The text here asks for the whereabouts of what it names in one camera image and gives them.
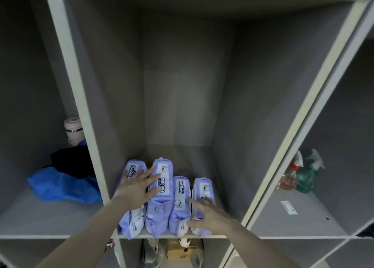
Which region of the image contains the person's left hand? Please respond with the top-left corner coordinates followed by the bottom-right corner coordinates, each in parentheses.
top-left (114, 165), bottom-right (162, 213)

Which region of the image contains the person's right hand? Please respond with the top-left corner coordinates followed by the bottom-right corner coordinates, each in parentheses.
top-left (186, 197), bottom-right (235, 237)

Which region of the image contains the pink spray bottle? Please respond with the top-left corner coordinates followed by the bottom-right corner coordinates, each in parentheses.
top-left (277, 151), bottom-right (303, 191)

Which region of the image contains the green spray bottle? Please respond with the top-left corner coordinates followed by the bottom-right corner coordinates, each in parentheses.
top-left (294, 148), bottom-right (326, 194)

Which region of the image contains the grey cubby shelf unit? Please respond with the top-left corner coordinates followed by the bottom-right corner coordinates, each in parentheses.
top-left (0, 0), bottom-right (374, 268)

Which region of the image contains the person's right forearm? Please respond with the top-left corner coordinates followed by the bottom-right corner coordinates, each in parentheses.
top-left (221, 218), bottom-right (302, 268)

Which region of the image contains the person's left forearm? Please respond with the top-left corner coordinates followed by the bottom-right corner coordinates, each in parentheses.
top-left (35, 196), bottom-right (132, 268)

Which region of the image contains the brown cardboard box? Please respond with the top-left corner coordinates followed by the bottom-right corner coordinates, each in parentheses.
top-left (168, 240), bottom-right (203, 263)

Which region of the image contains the grey white sneaker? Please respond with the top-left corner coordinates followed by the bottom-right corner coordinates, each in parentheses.
top-left (141, 238), bottom-right (165, 267)

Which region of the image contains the blue plastic bag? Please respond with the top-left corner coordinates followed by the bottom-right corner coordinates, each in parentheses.
top-left (27, 139), bottom-right (103, 205)

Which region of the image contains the white paper label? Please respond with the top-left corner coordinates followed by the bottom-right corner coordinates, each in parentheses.
top-left (280, 200), bottom-right (298, 215)

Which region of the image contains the pink white lidded cup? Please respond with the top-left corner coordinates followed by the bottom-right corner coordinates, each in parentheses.
top-left (64, 116), bottom-right (86, 146)

